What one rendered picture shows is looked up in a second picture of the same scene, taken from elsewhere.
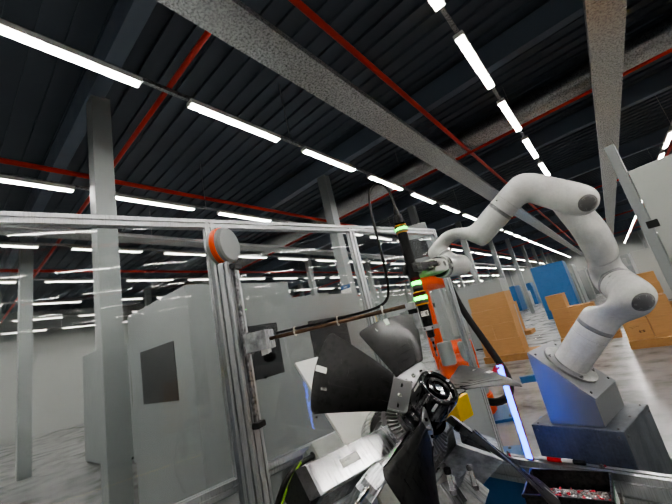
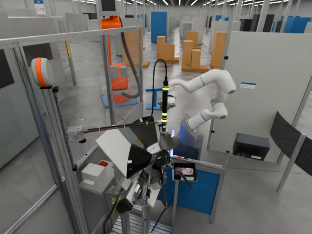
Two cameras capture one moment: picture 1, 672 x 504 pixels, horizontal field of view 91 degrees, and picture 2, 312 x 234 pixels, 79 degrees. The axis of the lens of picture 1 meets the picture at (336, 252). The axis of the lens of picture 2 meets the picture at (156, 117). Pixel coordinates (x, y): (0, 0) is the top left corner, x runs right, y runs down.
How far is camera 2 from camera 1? 0.89 m
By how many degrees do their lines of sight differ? 52
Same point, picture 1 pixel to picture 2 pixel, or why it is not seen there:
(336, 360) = (134, 156)
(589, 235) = (223, 95)
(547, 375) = (184, 130)
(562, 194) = (226, 86)
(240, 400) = (66, 161)
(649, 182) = (234, 40)
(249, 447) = (71, 178)
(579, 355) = (196, 125)
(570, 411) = (186, 141)
